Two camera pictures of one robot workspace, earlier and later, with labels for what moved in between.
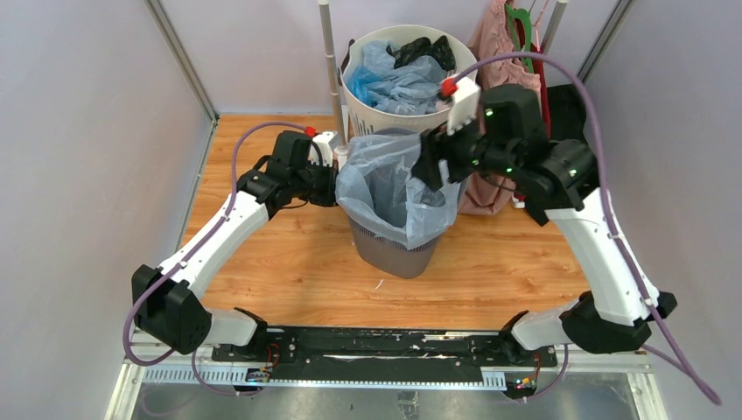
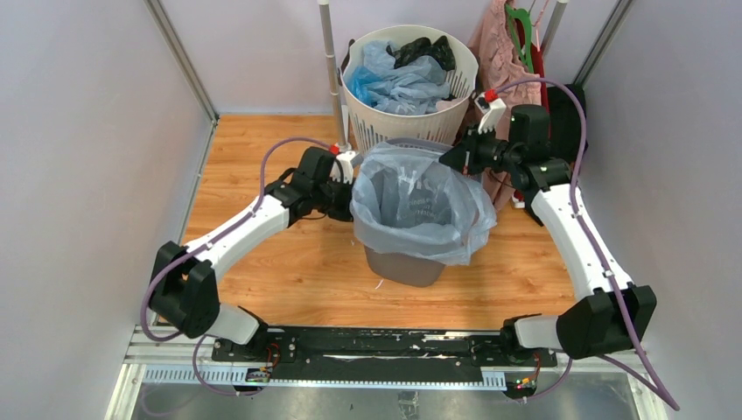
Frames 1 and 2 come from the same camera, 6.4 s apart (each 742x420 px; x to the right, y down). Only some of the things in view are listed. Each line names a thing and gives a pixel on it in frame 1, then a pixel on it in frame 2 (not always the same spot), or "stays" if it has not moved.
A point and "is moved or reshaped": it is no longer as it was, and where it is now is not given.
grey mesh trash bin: [392, 258] is moved or reshaped
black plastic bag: [422, 46] stays
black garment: [568, 113] stays
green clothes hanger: [524, 15] stays
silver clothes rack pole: [331, 67] stays
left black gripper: [331, 174] → [345, 213]
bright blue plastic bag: [358, 83] stays
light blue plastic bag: [377, 192] is moved or reshaped
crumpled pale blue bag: [412, 87] stays
